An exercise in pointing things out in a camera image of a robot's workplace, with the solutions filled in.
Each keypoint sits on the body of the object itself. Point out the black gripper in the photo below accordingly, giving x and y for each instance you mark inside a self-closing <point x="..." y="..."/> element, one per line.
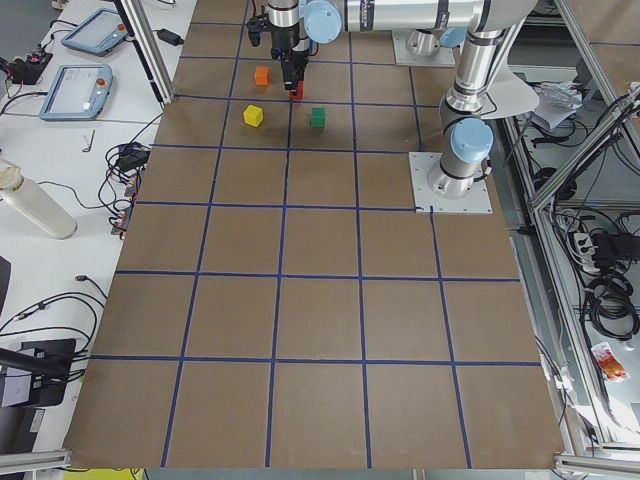
<point x="283" y="44"/>

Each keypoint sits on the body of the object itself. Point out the red wooden block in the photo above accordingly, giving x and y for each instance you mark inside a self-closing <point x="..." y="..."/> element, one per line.
<point x="298" y="93"/>

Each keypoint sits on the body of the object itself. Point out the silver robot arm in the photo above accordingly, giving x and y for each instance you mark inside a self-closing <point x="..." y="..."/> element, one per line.
<point x="467" y="115"/>
<point x="486" y="23"/>

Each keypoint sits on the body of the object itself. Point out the orange wooden block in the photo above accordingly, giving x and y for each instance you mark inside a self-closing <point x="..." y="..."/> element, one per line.
<point x="262" y="76"/>

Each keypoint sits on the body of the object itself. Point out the green wooden block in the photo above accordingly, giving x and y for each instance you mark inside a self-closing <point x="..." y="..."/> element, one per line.
<point x="318" y="117"/>

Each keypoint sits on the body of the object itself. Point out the yellow wooden block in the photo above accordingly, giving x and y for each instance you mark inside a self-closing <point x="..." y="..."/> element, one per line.
<point x="253" y="115"/>

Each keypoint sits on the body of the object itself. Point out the black power adapter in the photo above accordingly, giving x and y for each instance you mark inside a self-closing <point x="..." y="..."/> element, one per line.
<point x="170" y="37"/>

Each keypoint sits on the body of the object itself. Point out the far teach pendant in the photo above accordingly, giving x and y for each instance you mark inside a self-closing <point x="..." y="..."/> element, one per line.
<point x="98" y="34"/>

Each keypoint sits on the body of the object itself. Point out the teach pendant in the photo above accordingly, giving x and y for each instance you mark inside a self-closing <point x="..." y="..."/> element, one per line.
<point x="98" y="34"/>
<point x="77" y="93"/>

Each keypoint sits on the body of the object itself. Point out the hex key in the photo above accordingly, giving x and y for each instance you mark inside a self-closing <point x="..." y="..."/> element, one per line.
<point x="88" y="142"/>

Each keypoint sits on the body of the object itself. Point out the near teach pendant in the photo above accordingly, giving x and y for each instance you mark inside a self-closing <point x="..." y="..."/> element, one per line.
<point x="77" y="93"/>

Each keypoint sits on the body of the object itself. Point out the white cylindrical bottle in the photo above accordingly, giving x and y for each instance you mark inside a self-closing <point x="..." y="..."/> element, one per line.
<point x="29" y="199"/>

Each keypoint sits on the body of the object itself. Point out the white power strip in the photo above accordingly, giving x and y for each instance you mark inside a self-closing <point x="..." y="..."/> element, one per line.
<point x="583" y="251"/>

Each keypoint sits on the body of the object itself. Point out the red snack packet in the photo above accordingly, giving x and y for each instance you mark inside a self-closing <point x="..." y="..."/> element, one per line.
<point x="612" y="369"/>

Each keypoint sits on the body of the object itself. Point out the aluminium frame post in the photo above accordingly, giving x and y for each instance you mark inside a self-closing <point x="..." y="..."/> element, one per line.
<point x="135" y="19"/>

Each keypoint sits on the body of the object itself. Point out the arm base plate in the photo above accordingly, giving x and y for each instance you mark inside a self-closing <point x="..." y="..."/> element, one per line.
<point x="416" y="48"/>
<point x="436" y="192"/>

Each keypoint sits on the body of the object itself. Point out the black camera stand base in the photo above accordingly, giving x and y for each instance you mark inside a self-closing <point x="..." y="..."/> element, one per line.
<point x="37" y="373"/>

